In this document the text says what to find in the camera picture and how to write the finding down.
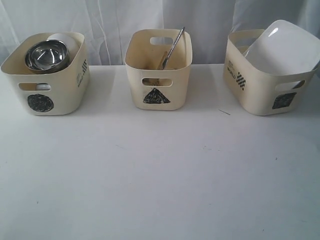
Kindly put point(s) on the white curtain backdrop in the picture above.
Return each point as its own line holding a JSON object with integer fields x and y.
{"x": 108, "y": 25}

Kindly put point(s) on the white square plate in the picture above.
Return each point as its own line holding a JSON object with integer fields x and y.
{"x": 284, "y": 49}

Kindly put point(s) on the stainless steel bowl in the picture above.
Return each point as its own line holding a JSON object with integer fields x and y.
{"x": 47, "y": 57}

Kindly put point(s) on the steel mug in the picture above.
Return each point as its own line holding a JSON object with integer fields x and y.
{"x": 43, "y": 87}

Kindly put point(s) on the wooden chopstick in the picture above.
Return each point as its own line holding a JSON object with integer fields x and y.
{"x": 159, "y": 67}

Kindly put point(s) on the cream bin with circle mark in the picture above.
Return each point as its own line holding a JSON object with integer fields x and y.
{"x": 67, "y": 86}

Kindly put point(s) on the steel table knife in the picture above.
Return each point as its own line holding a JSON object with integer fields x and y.
{"x": 168, "y": 55}

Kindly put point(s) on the white ceramic bowl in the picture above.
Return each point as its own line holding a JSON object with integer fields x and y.
{"x": 69, "y": 41}

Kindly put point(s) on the cream bin with triangle mark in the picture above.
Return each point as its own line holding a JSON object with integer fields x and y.
{"x": 153, "y": 89}

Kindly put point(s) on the cream bin with square mark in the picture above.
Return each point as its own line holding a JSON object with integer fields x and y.
{"x": 260, "y": 93}

